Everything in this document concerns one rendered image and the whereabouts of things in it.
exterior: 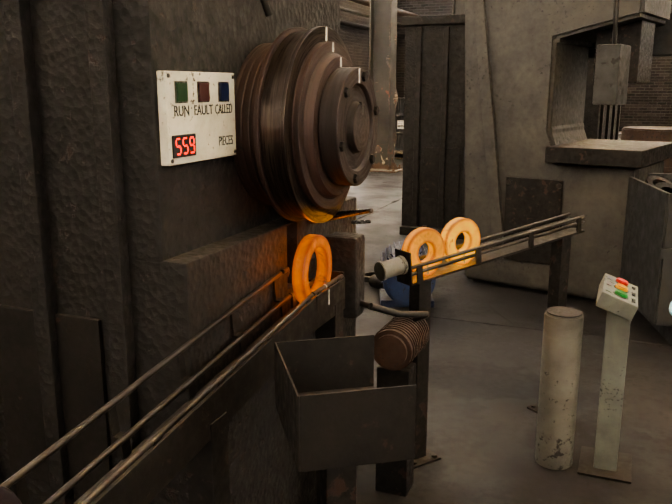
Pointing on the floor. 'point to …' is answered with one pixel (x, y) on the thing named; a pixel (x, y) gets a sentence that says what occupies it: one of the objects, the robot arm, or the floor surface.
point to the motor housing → (399, 348)
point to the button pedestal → (611, 387)
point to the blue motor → (392, 292)
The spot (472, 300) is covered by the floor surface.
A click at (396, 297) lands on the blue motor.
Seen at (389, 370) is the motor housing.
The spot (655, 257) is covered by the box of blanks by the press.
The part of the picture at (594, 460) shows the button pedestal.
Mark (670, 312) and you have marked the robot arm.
